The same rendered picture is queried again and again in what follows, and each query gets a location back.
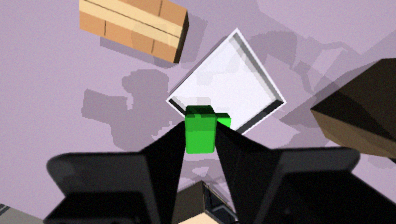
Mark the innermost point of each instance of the white square tray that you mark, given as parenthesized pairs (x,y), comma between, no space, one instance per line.
(232,80)

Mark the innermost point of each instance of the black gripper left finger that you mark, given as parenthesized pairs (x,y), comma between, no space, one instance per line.
(154,171)

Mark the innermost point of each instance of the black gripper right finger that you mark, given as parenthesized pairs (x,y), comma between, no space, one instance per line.
(253,172)

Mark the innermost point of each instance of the green block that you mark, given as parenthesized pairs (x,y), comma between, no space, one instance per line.
(224,118)
(200,128)

